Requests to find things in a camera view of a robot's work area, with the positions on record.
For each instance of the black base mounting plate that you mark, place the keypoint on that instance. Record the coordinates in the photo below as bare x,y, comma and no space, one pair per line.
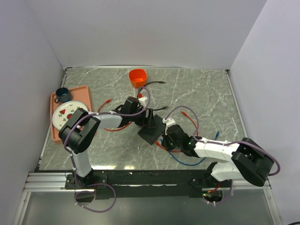
145,183

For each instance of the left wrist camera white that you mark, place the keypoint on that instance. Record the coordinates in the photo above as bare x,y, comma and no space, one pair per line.
142,100

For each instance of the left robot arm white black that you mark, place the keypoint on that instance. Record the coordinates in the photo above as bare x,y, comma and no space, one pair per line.
79,131

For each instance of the pink plastic tray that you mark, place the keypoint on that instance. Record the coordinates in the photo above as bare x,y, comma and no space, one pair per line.
80,93

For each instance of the dark blue mug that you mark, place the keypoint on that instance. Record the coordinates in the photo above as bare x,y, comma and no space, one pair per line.
62,95

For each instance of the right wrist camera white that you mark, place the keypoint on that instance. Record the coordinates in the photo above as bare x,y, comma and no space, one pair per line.
168,123

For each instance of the aluminium frame rail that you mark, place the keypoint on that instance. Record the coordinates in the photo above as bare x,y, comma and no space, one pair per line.
55,182

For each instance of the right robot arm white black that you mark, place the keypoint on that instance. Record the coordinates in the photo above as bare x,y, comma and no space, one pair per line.
242,159

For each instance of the white plate watermelon pattern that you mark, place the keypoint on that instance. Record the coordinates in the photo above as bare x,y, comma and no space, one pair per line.
64,112

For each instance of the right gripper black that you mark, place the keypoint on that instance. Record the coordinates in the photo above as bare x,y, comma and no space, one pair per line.
165,142

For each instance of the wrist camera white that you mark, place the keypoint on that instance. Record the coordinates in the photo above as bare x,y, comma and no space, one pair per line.
142,100
168,123

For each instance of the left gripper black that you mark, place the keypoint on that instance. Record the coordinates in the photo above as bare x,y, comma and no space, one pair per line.
149,122

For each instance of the orange plastic cup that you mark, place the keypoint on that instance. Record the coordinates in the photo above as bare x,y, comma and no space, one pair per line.
137,77

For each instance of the black network switch box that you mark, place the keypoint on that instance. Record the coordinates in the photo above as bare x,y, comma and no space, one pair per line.
150,135

